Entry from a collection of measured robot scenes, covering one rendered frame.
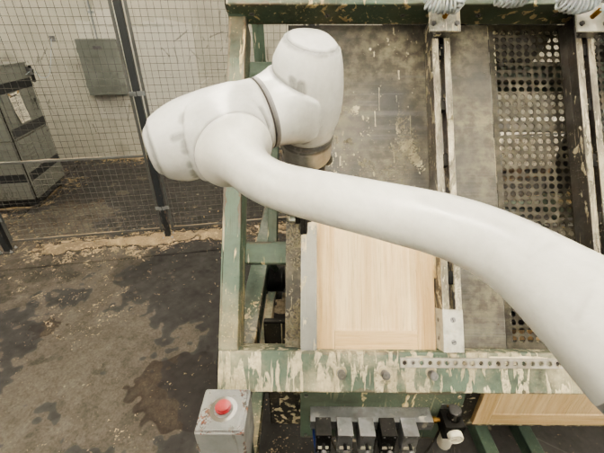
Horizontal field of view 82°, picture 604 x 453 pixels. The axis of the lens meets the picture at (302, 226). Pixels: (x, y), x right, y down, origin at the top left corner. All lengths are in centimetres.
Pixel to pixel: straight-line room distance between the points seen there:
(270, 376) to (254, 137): 84
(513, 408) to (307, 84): 166
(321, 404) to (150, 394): 129
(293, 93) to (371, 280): 78
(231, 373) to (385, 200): 91
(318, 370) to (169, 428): 117
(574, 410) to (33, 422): 256
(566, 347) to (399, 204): 16
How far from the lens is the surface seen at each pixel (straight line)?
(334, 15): 139
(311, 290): 111
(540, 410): 196
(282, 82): 50
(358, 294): 114
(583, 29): 155
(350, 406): 123
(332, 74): 50
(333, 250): 113
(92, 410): 237
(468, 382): 125
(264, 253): 119
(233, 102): 46
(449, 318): 117
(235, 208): 113
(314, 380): 115
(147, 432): 217
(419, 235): 33
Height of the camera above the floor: 176
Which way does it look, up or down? 29 degrees down
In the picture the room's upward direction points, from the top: straight up
